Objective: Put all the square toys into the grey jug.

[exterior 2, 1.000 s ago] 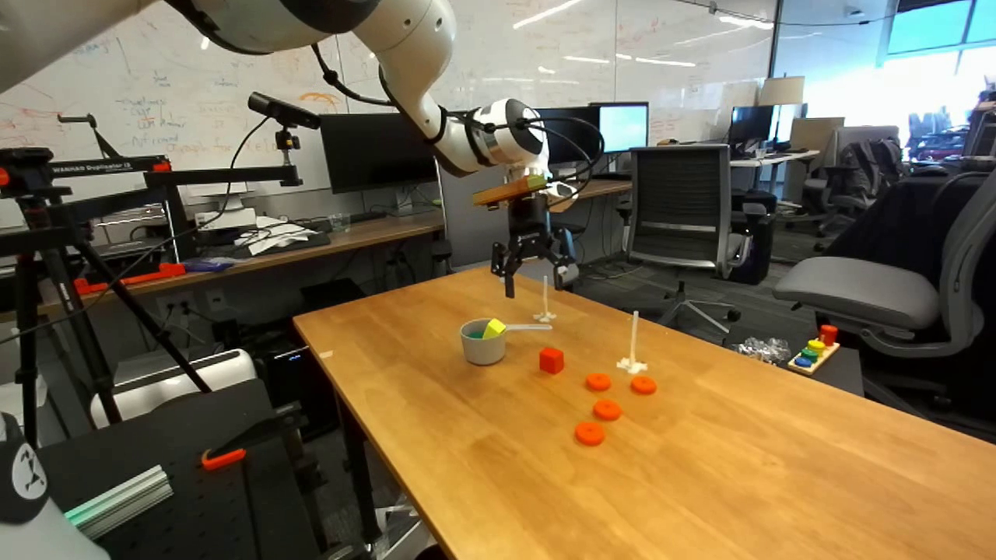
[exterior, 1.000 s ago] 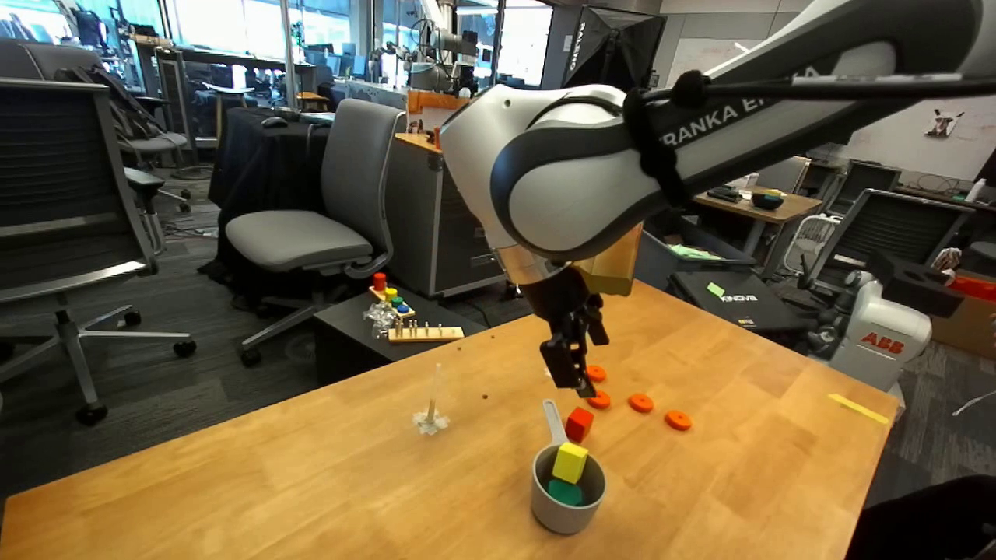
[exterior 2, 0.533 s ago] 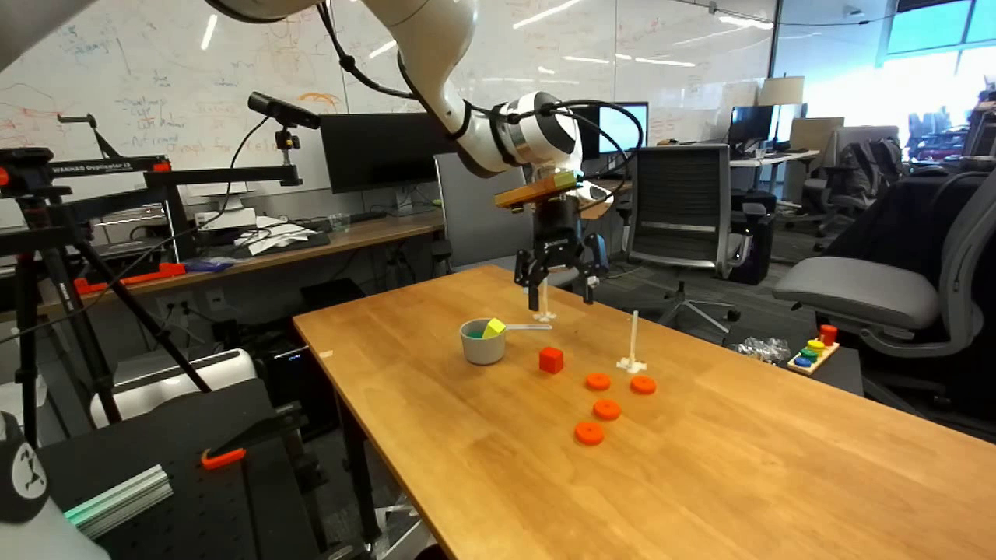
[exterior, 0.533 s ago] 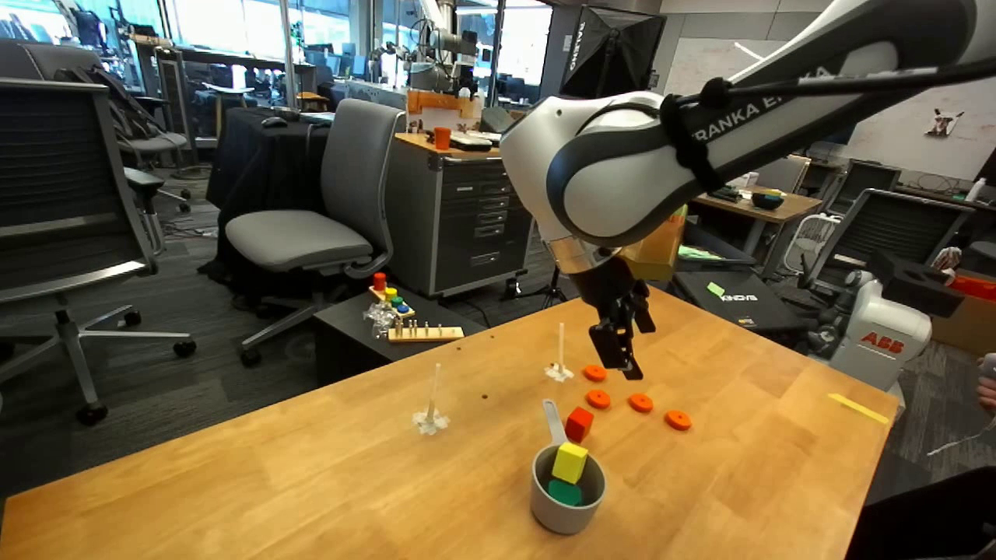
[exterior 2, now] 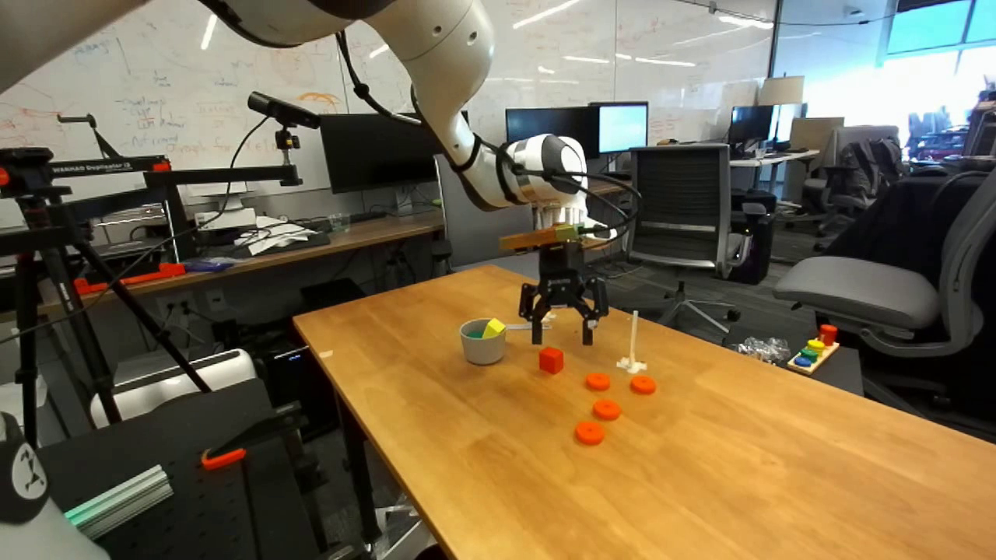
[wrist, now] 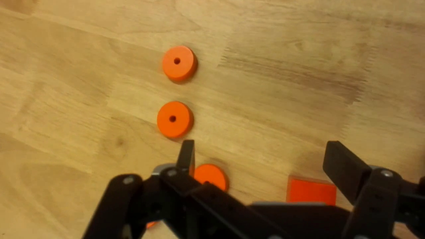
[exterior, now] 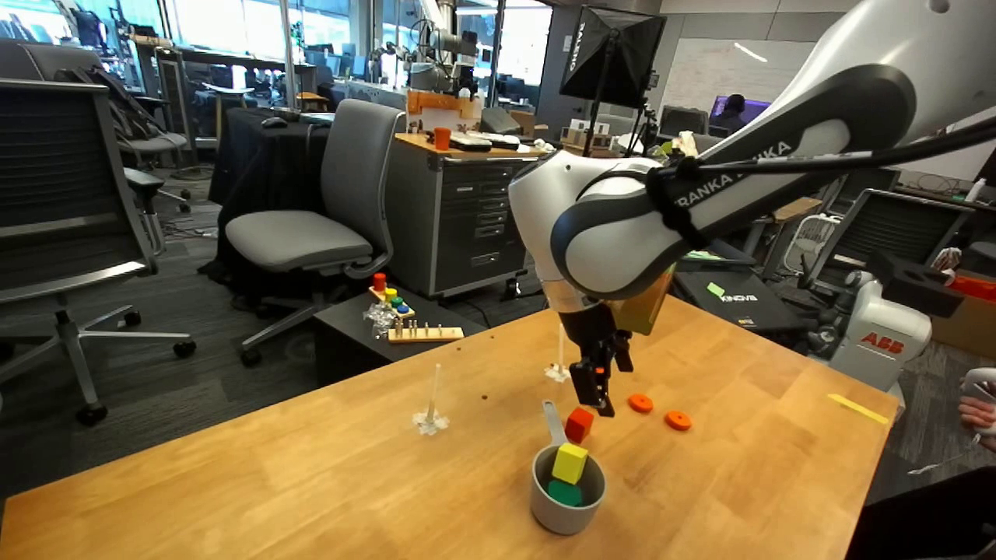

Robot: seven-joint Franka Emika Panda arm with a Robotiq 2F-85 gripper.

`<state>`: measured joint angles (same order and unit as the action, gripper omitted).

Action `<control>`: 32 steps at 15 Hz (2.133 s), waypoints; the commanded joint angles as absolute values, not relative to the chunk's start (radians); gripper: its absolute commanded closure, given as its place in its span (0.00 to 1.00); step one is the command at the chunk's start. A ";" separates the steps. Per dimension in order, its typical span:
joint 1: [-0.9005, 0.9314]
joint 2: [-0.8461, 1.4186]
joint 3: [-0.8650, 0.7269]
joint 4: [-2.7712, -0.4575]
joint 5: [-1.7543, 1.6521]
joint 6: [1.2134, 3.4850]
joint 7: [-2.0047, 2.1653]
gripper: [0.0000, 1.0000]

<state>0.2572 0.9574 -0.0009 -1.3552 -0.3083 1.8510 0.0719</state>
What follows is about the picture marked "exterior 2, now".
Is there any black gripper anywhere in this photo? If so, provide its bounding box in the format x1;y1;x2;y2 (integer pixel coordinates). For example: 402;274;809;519
518;242;609;348

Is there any grey jug with handle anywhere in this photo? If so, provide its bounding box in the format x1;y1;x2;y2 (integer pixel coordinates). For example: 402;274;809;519
459;316;538;367

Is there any tall white peg stand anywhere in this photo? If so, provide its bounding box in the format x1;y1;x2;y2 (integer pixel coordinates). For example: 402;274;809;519
614;310;650;378

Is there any grey desk partition panel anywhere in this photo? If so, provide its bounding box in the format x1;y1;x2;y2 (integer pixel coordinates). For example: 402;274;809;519
434;153;526;270

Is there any black mesh office chair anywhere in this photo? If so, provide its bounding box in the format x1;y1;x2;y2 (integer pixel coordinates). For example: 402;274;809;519
626;143;776;319

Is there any black computer monitor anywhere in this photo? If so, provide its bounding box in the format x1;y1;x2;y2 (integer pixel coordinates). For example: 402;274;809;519
503;105;602;162

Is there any lit computer monitor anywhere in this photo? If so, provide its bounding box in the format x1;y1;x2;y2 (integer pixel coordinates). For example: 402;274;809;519
593;99;654;158

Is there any clear plastic bag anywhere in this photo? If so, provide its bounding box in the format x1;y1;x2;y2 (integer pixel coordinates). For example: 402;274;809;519
737;333;797;367

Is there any long wooden desk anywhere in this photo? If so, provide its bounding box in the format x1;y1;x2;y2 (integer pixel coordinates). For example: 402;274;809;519
42;175;639;316

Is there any dark computer monitor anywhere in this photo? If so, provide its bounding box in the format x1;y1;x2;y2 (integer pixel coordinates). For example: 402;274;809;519
318;114;441;195

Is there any colourful wooden stacking toy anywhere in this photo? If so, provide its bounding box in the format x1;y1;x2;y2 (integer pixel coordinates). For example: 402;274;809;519
784;322;843;378

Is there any small dark monitor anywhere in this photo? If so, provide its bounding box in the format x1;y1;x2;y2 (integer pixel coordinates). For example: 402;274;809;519
728;102;778;150

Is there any low black side table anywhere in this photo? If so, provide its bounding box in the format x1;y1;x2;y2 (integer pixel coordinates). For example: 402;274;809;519
724;337;870;399

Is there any white papers pile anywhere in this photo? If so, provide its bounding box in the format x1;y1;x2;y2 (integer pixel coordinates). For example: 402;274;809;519
232;219;322;260

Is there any grey backed monitor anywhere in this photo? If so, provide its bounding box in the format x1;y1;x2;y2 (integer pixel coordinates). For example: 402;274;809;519
788;117;849;156

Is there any grey office chair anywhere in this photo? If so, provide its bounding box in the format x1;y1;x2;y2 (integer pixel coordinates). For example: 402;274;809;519
773;167;996;419

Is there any orange and black clamp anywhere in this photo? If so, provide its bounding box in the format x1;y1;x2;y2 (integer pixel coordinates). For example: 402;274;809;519
198;415;328;498

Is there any black work table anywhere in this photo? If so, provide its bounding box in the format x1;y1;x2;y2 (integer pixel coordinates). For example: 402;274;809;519
42;378;351;560

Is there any red flat tool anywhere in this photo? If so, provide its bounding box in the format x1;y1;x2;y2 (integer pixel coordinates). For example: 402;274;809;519
73;260;192;302

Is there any pale green aluminium bar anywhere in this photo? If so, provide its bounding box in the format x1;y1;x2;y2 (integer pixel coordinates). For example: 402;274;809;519
60;461;177;542

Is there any black cap with logo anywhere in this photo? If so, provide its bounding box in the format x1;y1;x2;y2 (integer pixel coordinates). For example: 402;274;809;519
0;411;52;527

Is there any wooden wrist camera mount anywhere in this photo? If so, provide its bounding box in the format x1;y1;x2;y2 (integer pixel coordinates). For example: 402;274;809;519
494;222;609;260

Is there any black camera on boom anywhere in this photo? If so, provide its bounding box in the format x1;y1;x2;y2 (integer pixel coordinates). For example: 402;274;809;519
247;91;324;133

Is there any black camera tripod rig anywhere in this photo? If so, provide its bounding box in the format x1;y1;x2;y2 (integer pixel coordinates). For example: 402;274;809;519
0;143;219;453

